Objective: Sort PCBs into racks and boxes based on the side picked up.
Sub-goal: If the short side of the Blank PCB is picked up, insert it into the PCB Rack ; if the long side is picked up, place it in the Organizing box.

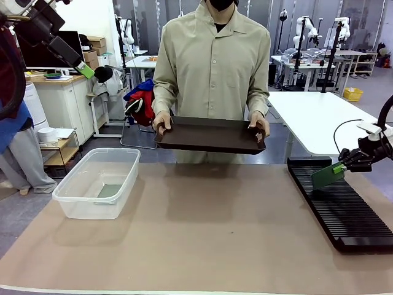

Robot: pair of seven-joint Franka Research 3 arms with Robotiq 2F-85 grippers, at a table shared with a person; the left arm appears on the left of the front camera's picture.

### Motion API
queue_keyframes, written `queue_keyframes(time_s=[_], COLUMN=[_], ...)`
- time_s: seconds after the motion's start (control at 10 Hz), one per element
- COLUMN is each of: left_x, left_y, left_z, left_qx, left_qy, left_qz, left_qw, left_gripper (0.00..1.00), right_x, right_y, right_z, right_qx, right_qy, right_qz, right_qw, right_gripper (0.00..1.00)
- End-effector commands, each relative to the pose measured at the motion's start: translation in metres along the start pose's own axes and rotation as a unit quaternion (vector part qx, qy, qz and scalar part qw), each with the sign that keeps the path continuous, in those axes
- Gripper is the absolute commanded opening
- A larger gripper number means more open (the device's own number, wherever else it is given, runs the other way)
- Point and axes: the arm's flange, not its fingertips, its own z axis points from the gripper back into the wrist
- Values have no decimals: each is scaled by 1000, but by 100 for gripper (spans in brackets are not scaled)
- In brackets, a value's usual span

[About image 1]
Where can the small wooden shelf table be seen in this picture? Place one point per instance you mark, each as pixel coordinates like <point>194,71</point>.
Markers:
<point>61,147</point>

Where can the person's right hand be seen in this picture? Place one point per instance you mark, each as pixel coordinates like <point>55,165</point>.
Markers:
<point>162,122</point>

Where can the large cardboard box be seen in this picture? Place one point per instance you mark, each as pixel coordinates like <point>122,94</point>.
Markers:
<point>96,41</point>

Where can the black cap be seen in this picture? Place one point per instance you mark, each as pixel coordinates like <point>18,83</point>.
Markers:
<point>102,73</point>

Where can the person's left forearm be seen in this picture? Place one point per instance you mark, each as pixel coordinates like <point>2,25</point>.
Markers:
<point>258,98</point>

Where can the wooden background table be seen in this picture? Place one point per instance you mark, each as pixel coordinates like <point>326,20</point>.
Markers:
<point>359,58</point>

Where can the black tripod stand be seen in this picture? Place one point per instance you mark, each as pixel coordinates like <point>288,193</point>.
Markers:
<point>333,58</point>

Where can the black slotted PCB rack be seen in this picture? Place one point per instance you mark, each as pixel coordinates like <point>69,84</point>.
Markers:
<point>337,209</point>

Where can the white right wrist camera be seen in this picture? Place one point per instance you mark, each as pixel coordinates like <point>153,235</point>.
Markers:
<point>370,127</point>

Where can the large white table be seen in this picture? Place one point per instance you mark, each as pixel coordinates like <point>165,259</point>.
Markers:
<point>316,123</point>

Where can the white background workbench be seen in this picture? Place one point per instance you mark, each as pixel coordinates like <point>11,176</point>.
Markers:
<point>294,66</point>

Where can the white desk cabinet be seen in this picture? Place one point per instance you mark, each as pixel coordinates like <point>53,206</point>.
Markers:
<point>67,101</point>

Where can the dark brown serving tray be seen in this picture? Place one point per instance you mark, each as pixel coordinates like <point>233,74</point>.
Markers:
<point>208,135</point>

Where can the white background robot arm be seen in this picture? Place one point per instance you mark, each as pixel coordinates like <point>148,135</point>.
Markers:
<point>127,30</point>
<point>344,30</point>
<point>299,33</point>

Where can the wide rectangular green PCB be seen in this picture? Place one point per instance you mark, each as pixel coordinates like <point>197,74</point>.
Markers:
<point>325,179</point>

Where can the person's left hand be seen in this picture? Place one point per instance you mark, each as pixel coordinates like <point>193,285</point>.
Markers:
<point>263,121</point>

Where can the red and blue jacket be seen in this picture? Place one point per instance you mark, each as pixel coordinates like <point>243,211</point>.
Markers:
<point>138,104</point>

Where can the person's right forearm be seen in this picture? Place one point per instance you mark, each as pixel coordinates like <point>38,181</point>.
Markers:
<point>164,98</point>

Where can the white garment on stand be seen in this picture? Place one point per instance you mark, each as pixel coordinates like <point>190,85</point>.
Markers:
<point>110,87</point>

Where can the person in beige shirt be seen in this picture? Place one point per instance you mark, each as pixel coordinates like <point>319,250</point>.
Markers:
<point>212,67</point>

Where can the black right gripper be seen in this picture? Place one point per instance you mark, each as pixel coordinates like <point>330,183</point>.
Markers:
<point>376,147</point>

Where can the white air purifier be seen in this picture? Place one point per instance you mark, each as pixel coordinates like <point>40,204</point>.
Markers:
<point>33,104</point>

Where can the clear plastic storage box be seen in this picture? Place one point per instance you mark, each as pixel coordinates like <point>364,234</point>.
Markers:
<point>92,184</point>

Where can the white background desk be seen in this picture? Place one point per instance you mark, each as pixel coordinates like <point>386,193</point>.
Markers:
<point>139,63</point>

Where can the white cylinder container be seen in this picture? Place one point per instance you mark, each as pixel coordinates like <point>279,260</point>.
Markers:
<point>46,135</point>

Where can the black computer tower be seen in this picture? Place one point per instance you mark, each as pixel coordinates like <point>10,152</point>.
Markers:
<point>272,73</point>

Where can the green bowl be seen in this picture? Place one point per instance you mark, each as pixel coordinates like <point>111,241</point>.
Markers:
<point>52,75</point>

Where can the yellow plastic crate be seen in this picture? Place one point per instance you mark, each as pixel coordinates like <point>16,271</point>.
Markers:
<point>353,94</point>

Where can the small square green PCB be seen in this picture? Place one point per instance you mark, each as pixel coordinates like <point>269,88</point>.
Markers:
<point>110,191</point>

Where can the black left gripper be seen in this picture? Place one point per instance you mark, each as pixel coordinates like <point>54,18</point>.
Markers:
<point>40,21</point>

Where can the black computer monitor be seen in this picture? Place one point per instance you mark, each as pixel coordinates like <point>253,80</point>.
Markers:
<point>37,58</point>

